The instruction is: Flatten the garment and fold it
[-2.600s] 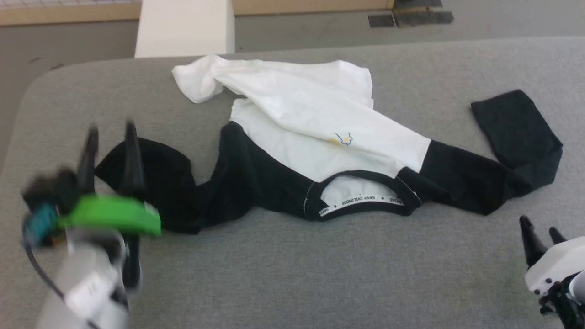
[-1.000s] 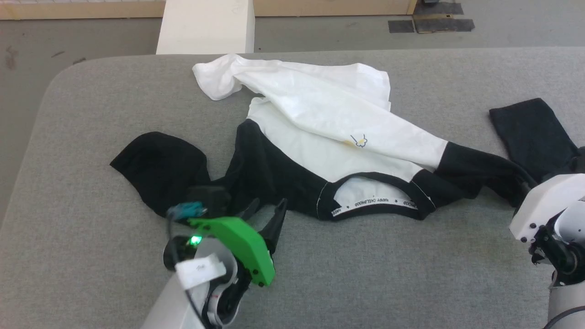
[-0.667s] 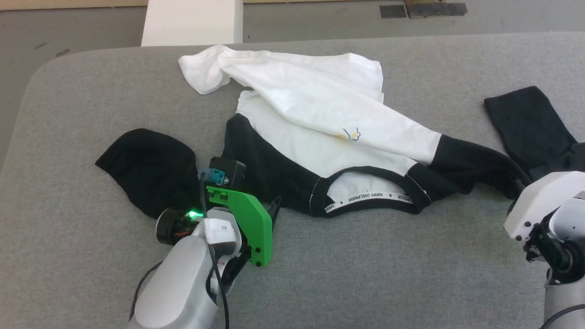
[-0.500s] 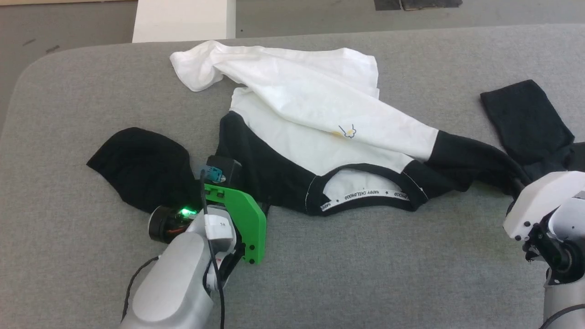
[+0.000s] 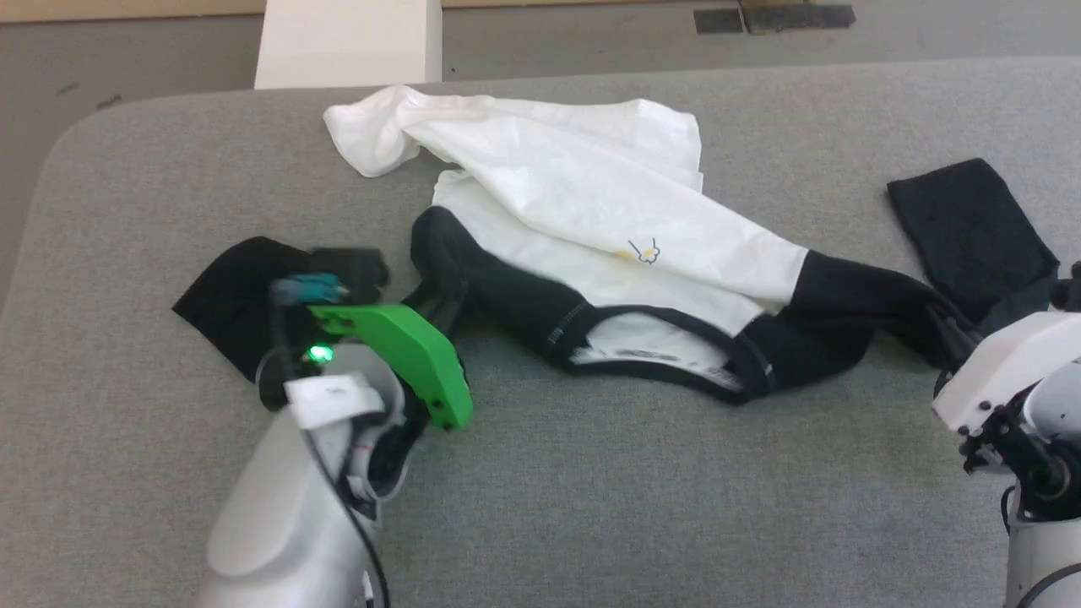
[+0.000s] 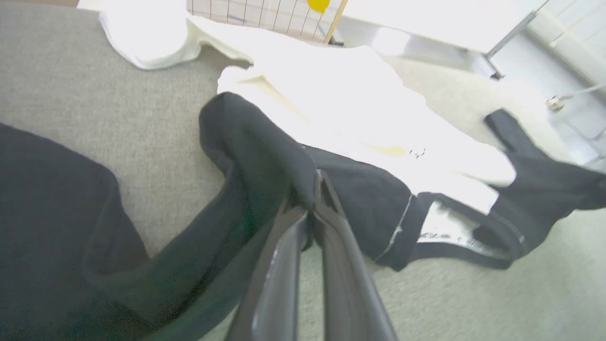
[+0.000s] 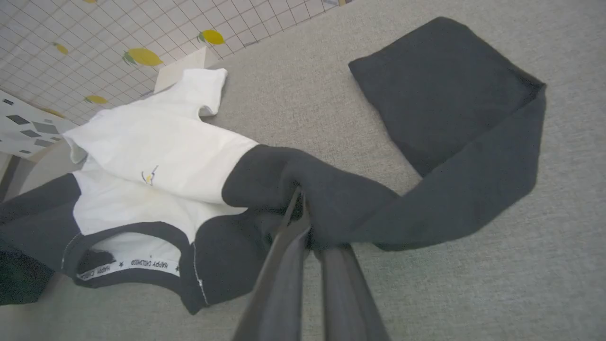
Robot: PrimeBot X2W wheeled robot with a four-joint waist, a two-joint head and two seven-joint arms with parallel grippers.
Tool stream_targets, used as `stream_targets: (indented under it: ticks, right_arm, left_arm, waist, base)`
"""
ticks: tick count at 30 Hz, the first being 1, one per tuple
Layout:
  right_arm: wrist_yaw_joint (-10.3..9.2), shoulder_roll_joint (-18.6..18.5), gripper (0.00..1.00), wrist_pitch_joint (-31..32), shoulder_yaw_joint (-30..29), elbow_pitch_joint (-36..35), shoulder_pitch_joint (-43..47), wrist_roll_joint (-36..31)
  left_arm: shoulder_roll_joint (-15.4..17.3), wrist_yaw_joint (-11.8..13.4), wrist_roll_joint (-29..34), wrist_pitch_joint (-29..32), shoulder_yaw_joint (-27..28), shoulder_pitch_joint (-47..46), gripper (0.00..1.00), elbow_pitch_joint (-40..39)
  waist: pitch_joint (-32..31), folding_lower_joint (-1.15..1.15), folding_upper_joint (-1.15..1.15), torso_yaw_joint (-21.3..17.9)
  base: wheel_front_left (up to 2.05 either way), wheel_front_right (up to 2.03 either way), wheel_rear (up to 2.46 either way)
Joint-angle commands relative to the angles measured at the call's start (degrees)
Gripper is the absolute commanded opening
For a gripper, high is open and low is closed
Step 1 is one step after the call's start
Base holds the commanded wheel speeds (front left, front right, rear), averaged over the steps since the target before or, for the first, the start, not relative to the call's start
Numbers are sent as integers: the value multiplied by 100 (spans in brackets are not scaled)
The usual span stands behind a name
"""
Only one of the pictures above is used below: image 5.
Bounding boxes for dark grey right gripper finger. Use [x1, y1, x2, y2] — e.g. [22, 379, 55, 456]
[927, 306, 986, 372]

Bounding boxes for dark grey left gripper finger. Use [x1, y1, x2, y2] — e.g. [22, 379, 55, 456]
[402, 281, 467, 340]

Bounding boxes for black and white shirt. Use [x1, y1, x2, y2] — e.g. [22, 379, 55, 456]
[172, 84, 1062, 407]

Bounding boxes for grey fabric sofa seat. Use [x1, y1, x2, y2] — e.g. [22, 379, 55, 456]
[0, 57, 1081, 608]

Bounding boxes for white rectangular box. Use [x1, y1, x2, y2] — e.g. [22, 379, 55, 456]
[254, 0, 443, 90]

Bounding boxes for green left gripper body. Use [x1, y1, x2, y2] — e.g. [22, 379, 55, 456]
[307, 302, 475, 432]

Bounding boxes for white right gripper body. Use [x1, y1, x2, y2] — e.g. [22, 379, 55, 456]
[932, 311, 1081, 435]

